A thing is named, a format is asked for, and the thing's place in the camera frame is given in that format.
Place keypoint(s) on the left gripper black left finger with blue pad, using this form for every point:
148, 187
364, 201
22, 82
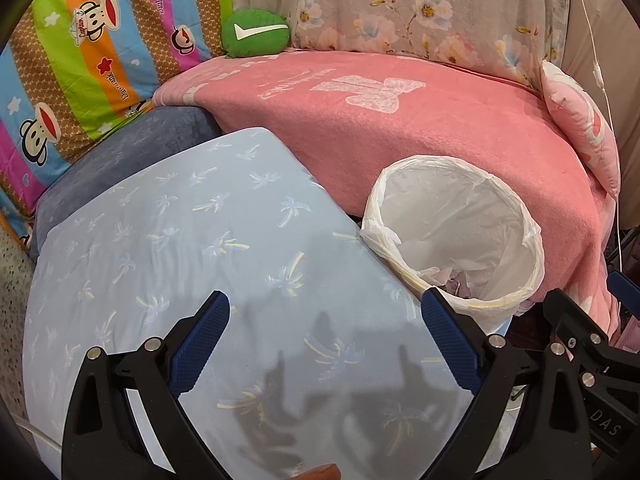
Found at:
101, 439

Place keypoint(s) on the grey floral quilt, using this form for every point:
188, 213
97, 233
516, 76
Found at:
502, 38

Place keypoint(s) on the white-lined trash bin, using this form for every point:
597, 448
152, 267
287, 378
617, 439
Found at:
432, 218

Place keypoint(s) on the beige curtain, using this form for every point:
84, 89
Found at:
602, 54

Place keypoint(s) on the colourful monkey print pillow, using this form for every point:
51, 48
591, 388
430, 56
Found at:
74, 71

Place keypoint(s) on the light blue palm-print cover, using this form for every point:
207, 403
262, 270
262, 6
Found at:
325, 358

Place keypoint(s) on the pink towel blanket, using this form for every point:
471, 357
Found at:
348, 115

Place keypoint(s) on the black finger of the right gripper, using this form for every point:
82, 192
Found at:
608, 378

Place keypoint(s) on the pink cartoon small pillow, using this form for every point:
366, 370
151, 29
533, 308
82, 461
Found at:
584, 125

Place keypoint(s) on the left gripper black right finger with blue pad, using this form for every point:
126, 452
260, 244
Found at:
550, 436

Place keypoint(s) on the purple cloth bag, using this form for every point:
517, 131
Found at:
458, 288

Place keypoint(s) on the green round cushion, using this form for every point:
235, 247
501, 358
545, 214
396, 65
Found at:
254, 32

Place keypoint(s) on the blue-grey plush pillow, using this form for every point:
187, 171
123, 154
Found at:
148, 139

